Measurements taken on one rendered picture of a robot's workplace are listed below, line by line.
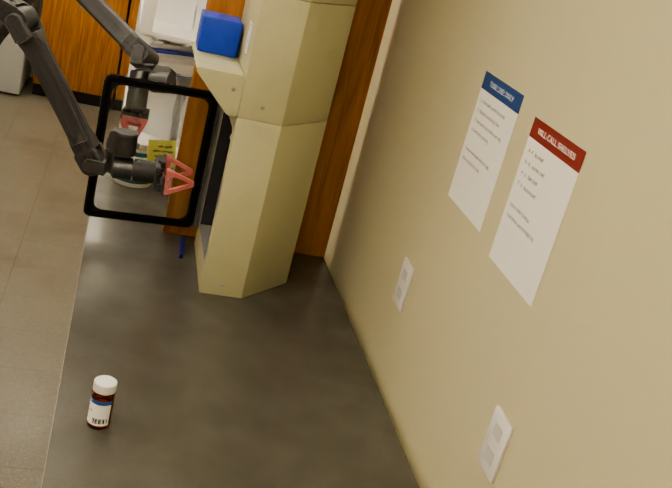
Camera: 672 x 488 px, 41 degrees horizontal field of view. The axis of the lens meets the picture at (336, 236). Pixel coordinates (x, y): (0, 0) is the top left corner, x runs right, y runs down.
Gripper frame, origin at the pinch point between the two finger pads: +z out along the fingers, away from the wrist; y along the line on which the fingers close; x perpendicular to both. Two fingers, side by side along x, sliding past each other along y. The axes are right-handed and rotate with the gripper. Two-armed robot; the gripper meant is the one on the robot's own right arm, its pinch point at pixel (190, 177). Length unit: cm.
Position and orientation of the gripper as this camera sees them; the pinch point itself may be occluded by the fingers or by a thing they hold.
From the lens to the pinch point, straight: 238.3
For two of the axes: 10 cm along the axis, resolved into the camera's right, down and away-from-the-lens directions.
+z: 9.6, 1.3, 2.4
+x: -2.1, 9.2, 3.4
